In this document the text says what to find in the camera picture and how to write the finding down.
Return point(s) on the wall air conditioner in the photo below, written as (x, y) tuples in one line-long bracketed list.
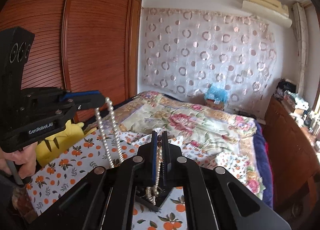
[(267, 7)]

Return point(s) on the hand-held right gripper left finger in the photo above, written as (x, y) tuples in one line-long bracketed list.
[(155, 157)]

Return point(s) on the black square box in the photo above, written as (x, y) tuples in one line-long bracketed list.
[(147, 203)]

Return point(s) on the dark blue blanket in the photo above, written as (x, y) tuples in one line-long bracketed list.
[(262, 157)]

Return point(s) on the floral quilt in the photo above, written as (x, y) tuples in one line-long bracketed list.
[(187, 125)]

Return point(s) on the wooden louvered wardrobe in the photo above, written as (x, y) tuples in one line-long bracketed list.
[(87, 45)]

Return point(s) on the pile of clothes and books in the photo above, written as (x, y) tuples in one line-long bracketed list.
[(292, 95)]

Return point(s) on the orange fruit print bedsheet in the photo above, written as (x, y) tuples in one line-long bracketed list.
[(75, 160)]

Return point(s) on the circle pattern sheer wall cloth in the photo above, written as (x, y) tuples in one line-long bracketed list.
[(207, 52)]

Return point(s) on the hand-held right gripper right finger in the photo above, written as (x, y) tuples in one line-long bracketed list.
[(166, 157)]

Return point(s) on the wooden sideboard cabinet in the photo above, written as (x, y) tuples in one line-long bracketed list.
[(290, 140)]

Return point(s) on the person's left hand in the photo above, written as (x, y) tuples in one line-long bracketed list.
[(26, 160)]

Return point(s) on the small cardboard box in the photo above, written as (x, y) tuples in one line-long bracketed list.
[(214, 105)]

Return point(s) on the patterned window curtain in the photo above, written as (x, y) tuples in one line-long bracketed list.
[(301, 45)]

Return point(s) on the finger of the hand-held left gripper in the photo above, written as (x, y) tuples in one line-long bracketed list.
[(92, 102), (82, 93)]

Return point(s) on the blue plastic bag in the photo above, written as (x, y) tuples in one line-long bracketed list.
[(216, 93)]

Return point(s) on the yellow plush toy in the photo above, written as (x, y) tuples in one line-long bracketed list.
[(62, 140)]

